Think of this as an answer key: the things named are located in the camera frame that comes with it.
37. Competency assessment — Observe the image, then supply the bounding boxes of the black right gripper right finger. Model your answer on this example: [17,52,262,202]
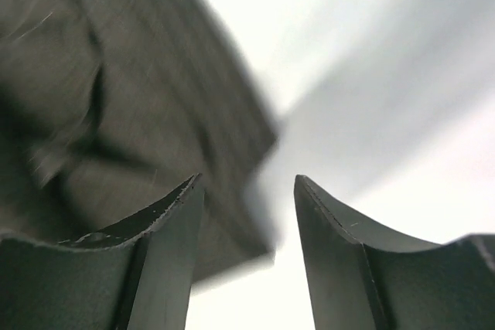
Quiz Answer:
[294,175,494,330]

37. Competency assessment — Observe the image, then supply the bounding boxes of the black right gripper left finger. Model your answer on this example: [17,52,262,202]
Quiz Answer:
[1,175,204,330]

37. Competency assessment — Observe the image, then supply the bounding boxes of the dark pinstriped long sleeve shirt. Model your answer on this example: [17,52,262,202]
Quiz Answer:
[1,0,276,281]

